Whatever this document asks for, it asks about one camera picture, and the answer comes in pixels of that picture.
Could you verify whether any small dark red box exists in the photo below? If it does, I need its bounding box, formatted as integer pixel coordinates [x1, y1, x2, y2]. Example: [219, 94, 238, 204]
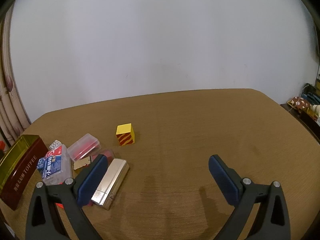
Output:
[91, 149, 115, 165]

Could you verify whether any cluttered side shelf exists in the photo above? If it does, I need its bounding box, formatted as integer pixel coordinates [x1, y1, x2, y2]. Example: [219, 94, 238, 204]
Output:
[281, 64, 319, 142]

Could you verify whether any clear box with red content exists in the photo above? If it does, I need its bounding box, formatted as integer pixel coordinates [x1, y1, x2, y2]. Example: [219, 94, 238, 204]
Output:
[67, 133, 101, 162]

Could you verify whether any clear box blue label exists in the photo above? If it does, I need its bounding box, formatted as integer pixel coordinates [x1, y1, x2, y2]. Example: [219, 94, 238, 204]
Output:
[37, 143, 72, 186]

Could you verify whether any silver metal rectangular box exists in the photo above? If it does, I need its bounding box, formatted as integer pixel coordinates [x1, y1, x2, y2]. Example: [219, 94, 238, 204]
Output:
[91, 159, 130, 210]

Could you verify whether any red gold tin box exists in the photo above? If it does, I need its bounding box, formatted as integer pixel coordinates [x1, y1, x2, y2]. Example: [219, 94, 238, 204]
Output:
[1, 134, 48, 211]

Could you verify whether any yellow red striped cube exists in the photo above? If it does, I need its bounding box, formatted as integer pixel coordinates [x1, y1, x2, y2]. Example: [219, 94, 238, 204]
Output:
[116, 123, 135, 146]

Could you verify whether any small gold tan block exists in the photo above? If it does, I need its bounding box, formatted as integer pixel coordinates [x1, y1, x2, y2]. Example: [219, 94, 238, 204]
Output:
[73, 157, 91, 170]

